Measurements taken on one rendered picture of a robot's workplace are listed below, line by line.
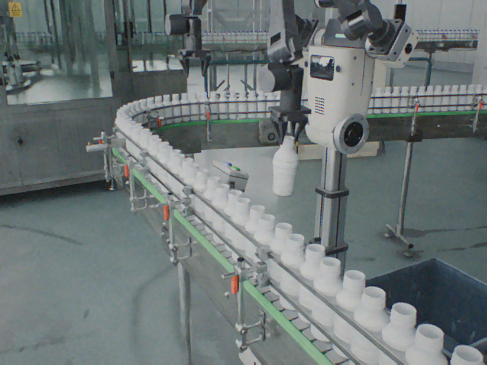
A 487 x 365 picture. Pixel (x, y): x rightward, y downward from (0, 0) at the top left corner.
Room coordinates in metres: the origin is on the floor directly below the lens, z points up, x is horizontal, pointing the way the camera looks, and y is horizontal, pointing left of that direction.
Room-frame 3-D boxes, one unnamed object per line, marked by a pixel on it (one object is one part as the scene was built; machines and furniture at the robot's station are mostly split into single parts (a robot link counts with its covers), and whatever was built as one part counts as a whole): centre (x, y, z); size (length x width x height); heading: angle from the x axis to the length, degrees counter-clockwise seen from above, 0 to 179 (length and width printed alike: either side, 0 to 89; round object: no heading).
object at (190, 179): (1.40, 0.16, 1.08); 0.06 x 0.06 x 0.17
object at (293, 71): (1.23, -0.12, 1.45); 0.07 x 0.06 x 0.07; 133
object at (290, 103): (1.24, -0.12, 1.39); 0.10 x 0.07 x 0.07; 115
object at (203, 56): (1.77, 0.16, 1.44); 0.07 x 0.07 x 0.09; 28
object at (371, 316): (0.68, -0.22, 1.08); 0.06 x 0.06 x 0.17
